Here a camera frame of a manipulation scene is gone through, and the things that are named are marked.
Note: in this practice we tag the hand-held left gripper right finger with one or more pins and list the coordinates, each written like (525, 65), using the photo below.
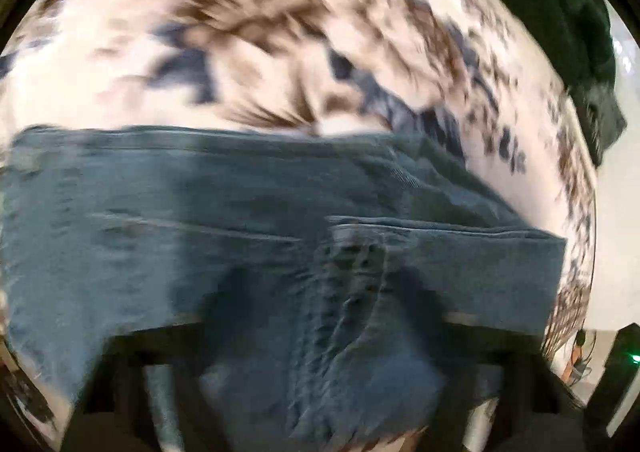
(505, 349)

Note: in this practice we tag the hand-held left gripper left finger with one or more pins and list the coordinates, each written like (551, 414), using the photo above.
(167, 344)

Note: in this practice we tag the dark green cloth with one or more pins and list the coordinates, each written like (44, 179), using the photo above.
(545, 2)

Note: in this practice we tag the blue denim pants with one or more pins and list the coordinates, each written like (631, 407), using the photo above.
(240, 212)

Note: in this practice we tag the white brown blue patterned blanket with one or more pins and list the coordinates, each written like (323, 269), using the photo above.
(200, 32)

